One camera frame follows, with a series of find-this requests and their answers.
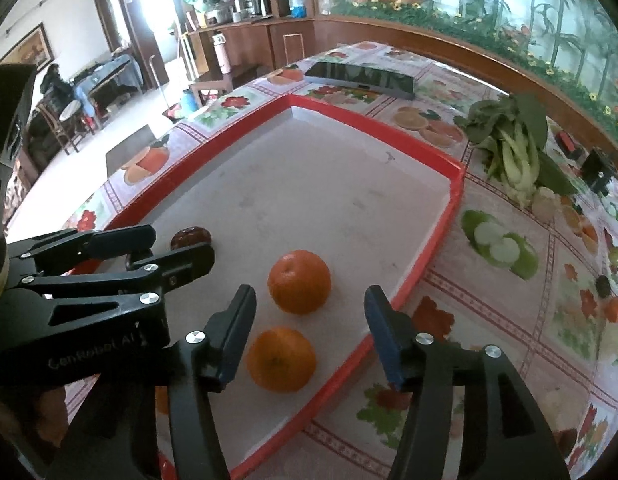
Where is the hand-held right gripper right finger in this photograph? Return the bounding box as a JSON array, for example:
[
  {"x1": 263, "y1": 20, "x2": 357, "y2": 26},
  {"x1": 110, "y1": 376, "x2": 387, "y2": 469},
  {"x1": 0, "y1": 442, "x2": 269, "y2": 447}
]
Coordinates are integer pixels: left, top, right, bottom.
[{"x1": 364, "y1": 285, "x2": 572, "y2": 480}]

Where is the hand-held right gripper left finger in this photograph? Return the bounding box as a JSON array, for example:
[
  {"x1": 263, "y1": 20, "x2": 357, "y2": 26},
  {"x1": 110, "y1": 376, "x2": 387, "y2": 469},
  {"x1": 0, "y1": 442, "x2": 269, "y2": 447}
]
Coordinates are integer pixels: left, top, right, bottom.
[{"x1": 46, "y1": 285, "x2": 257, "y2": 480}]

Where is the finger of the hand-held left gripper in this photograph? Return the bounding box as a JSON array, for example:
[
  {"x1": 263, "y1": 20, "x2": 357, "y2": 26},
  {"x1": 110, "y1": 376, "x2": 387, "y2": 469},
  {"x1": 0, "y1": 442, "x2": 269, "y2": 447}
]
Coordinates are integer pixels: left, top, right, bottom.
[
  {"x1": 19, "y1": 241, "x2": 216, "y2": 327},
  {"x1": 6, "y1": 224, "x2": 158, "y2": 277}
]

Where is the dark red date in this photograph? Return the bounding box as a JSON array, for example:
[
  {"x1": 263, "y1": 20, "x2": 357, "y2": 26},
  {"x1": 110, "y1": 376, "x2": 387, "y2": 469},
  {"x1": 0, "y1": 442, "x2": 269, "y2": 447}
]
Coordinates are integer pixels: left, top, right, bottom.
[{"x1": 170, "y1": 226, "x2": 213, "y2": 251}]

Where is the orange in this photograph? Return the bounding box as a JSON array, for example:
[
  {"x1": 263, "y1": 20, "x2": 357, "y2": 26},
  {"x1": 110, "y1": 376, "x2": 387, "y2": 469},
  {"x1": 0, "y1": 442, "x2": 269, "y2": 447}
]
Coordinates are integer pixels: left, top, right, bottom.
[
  {"x1": 246, "y1": 327, "x2": 318, "y2": 394},
  {"x1": 267, "y1": 249, "x2": 333, "y2": 316}
]

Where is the red rimmed white tray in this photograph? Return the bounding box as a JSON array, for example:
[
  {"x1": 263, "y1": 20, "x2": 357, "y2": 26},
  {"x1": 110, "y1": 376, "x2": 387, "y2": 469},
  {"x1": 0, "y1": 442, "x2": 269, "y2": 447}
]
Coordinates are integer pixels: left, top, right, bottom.
[{"x1": 64, "y1": 94, "x2": 466, "y2": 480}]

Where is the table with blue cloth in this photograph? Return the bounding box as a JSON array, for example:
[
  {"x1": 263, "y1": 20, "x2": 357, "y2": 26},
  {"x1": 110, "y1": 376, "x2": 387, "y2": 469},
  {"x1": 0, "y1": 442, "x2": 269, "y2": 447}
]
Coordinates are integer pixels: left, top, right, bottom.
[{"x1": 72, "y1": 56, "x2": 142, "y2": 97}]

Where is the white and pink bottle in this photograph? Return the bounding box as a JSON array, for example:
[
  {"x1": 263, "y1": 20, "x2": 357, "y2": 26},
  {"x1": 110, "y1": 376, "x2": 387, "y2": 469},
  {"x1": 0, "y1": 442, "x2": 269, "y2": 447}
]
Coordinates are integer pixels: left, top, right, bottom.
[{"x1": 212, "y1": 31, "x2": 233, "y2": 74}]

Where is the bok choy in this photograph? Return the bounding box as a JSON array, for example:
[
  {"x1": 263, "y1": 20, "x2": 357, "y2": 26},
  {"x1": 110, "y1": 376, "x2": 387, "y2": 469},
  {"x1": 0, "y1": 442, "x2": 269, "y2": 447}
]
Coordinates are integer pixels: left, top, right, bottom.
[{"x1": 453, "y1": 92, "x2": 580, "y2": 207}]

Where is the red and black small box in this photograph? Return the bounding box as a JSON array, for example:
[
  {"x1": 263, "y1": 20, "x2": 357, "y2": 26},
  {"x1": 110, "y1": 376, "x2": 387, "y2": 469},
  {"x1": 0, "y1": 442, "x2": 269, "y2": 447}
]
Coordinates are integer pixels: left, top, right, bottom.
[{"x1": 558, "y1": 130, "x2": 580, "y2": 157}]

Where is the black boxy device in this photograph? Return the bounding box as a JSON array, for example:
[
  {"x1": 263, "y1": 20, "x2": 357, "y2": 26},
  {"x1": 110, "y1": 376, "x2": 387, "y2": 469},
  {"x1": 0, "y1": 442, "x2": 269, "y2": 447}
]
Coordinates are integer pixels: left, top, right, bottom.
[{"x1": 580, "y1": 146, "x2": 618, "y2": 194}]

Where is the framed wall painting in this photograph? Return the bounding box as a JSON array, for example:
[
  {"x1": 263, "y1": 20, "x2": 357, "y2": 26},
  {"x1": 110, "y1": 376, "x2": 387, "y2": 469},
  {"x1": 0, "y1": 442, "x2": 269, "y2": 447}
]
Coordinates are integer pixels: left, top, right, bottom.
[{"x1": 0, "y1": 24, "x2": 54, "y2": 67}]

